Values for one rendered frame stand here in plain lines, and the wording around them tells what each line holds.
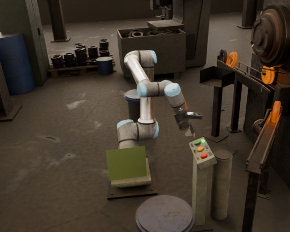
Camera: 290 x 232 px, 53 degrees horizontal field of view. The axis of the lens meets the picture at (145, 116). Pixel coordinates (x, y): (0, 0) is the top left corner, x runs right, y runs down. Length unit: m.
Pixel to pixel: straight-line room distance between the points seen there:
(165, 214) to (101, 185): 1.03
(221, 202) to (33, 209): 1.42
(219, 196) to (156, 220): 0.62
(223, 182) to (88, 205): 1.05
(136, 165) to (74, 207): 0.57
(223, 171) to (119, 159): 0.80
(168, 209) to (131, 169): 0.76
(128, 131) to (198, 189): 0.77
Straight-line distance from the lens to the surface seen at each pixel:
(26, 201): 2.62
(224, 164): 1.94
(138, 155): 2.29
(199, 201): 2.04
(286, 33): 2.30
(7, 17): 5.03
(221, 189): 2.06
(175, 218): 1.63
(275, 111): 2.09
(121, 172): 2.36
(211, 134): 3.21
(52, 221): 2.37
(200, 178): 1.91
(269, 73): 2.52
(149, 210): 1.68
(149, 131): 2.41
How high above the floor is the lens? 1.60
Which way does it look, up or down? 26 degrees down
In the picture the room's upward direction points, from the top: 3 degrees counter-clockwise
